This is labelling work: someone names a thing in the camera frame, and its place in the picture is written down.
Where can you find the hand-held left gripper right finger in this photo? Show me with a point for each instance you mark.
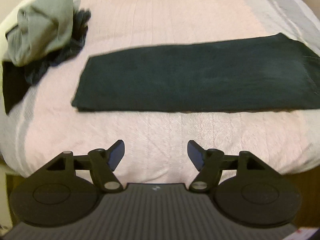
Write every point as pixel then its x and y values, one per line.
pixel 196 155

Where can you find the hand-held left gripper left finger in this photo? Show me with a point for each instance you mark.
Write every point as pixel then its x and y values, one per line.
pixel 116 155

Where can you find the dark jeans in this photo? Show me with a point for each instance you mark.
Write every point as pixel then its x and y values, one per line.
pixel 200 80

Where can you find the black garment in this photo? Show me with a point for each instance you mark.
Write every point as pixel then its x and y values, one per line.
pixel 13 85

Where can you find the blue denim garment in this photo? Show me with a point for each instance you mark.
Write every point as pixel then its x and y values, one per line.
pixel 80 27

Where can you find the pink bedspread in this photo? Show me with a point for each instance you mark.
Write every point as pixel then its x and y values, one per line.
pixel 162 25

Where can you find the grey sweatshirt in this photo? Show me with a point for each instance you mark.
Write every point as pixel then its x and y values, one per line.
pixel 42 22

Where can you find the white padded headboard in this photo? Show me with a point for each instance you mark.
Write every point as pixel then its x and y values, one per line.
pixel 3 37

